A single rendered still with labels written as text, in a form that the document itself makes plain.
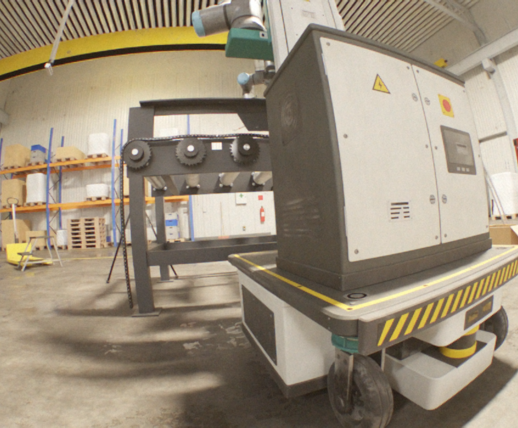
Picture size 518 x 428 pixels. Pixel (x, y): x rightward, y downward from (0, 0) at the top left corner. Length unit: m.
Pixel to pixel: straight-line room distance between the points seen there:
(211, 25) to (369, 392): 1.44
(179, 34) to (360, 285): 8.80
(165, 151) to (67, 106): 11.82
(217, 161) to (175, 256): 0.56
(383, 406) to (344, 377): 0.09
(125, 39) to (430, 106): 8.89
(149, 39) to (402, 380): 9.01
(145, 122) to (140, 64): 11.46
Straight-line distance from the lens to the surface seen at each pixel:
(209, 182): 2.42
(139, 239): 1.46
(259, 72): 1.97
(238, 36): 1.22
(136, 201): 1.46
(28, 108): 14.43
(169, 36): 8.97
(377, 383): 0.51
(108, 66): 13.43
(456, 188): 0.72
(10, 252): 5.66
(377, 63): 0.64
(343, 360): 0.51
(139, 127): 1.59
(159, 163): 1.50
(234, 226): 10.57
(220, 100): 1.59
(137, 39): 9.09
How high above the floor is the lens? 0.44
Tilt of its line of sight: 2 degrees up
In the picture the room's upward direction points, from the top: 4 degrees counter-clockwise
